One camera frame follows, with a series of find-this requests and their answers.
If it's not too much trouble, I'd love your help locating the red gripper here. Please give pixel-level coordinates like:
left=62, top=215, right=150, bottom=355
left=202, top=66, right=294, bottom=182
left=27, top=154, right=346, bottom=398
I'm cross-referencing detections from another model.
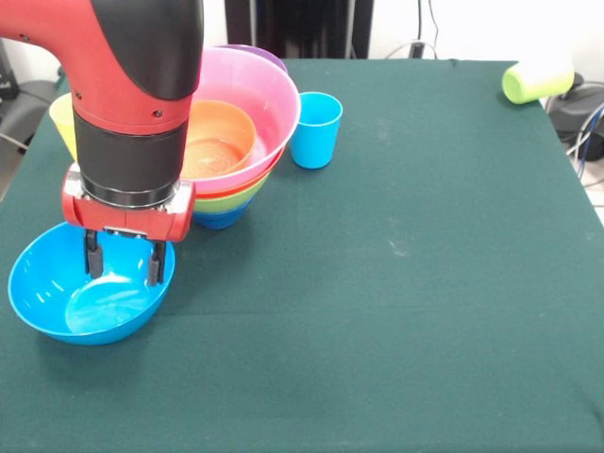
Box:
left=60, top=162, right=197, bottom=287

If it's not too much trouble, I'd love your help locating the green bowl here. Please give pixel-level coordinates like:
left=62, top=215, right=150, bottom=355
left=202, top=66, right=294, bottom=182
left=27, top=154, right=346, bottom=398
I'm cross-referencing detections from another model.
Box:
left=193, top=172, right=274, bottom=214

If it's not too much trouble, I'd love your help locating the large orange bowl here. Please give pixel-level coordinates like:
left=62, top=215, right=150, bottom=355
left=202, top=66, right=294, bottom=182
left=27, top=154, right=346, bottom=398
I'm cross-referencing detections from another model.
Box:
left=193, top=145, right=288, bottom=200

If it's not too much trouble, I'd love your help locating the small orange bowl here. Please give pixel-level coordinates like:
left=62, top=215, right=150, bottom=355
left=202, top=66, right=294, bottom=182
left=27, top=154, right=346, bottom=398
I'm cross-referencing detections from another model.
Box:
left=179, top=99, right=259, bottom=181

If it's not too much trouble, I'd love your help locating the large pink bowl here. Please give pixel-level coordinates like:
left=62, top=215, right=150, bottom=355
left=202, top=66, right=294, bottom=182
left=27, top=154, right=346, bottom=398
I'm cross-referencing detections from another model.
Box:
left=188, top=48, right=302, bottom=194

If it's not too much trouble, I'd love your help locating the large light blue bowl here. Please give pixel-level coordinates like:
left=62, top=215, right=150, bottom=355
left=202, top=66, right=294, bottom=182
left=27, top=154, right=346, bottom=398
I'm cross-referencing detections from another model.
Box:
left=7, top=221, right=176, bottom=346

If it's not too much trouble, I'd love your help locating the small dark blue bowl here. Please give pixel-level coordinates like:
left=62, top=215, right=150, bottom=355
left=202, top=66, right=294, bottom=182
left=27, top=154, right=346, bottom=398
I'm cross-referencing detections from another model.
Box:
left=192, top=200, right=254, bottom=230

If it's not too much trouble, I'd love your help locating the yellow cup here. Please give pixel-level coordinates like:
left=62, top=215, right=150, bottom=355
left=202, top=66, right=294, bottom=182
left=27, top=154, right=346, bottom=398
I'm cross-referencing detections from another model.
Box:
left=48, top=92, right=79, bottom=162

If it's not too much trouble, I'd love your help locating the grey chair base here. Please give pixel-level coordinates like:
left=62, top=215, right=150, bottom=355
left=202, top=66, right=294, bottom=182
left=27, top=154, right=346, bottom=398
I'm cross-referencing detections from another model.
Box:
left=0, top=78, right=60, bottom=143
left=545, top=77, right=604, bottom=143

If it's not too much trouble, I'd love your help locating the dark green table cloth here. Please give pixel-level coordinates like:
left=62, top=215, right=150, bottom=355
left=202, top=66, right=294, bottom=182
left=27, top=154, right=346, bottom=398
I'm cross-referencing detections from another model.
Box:
left=0, top=55, right=604, bottom=453

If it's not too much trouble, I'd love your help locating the light blue cup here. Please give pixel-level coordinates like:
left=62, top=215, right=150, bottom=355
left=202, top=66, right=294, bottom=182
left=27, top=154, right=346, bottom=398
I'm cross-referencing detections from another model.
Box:
left=288, top=92, right=344, bottom=170

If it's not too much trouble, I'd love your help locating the purple bowl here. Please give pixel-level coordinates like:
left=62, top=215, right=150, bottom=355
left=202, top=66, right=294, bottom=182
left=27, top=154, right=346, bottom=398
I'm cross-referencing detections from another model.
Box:
left=214, top=44, right=288, bottom=75

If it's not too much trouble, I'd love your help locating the light green cup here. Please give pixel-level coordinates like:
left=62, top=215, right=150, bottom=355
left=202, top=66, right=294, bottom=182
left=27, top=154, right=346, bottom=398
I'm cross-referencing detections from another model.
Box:
left=500, top=46, right=576, bottom=106

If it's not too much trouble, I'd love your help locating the tangled cable bundle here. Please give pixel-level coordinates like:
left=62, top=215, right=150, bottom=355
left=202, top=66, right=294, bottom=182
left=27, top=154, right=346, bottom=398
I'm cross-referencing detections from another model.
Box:
left=564, top=101, right=604, bottom=188

